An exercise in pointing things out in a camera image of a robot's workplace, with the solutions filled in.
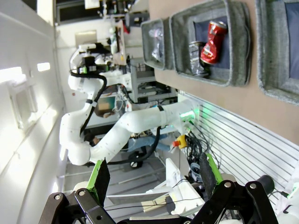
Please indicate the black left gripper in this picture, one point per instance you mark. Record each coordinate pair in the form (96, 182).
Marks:
(88, 61)

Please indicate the background person blue jeans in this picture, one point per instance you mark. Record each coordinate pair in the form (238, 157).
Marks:
(144, 142)

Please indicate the yellow emergency stop button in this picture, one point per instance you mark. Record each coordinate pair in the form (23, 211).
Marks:
(179, 142)

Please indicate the plastic bottle with blue cap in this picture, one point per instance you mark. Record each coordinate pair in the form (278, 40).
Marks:
(157, 51)

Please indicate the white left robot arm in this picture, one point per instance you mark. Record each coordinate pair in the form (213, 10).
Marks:
(130, 126)

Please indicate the grey fabric basket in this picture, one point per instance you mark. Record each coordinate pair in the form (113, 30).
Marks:
(146, 46)
(236, 46)
(268, 58)

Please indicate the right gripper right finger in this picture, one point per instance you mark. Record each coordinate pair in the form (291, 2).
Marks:
(206, 175)

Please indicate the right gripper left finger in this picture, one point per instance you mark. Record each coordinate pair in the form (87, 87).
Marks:
(101, 182)

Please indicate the crushed black soda can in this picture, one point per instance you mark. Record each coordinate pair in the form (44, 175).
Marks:
(195, 60)

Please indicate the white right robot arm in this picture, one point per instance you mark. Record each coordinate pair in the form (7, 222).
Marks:
(292, 210)

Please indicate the slotted aluminium base plate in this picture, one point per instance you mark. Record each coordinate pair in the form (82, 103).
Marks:
(245, 140)

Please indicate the grey metal shelf rack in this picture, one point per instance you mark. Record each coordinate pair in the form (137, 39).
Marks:
(151, 81)

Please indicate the crushed red soda can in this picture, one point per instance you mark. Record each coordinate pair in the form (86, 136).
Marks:
(213, 44)

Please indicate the white folding stand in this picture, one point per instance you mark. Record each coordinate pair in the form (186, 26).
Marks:
(172, 172)

